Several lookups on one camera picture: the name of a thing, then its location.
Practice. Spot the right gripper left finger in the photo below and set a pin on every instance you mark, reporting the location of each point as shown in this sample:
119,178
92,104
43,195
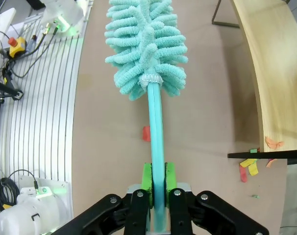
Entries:
129,215

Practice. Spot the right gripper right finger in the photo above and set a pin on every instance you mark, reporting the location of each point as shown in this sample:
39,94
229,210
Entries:
187,215

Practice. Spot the teal microfiber duster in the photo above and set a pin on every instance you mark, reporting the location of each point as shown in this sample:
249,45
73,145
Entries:
155,122

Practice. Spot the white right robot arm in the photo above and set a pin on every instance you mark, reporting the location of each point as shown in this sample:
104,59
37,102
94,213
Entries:
23,215

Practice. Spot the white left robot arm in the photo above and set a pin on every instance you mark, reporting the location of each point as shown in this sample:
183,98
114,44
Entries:
62,12

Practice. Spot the red paper scrap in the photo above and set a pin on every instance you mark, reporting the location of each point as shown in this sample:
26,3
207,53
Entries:
243,175
146,134

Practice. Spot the yellow paper scrap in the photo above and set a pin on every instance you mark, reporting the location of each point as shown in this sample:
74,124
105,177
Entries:
246,162
253,170

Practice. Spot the green paper scrap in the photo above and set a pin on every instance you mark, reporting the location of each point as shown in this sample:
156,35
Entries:
254,150

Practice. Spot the orange paper scrap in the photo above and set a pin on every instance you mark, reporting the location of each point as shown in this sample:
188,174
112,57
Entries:
269,163

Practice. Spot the yellow emergency stop button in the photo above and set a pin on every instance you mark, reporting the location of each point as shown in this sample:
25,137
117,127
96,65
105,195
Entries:
17,47

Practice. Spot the slotted aluminium base plate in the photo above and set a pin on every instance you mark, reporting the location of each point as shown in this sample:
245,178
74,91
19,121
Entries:
40,110

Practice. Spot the two-tier wooden shelf black frame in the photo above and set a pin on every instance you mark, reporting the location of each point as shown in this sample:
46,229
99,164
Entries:
280,73

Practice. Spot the black metal bracket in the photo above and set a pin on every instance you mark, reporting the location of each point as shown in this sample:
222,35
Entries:
8,89

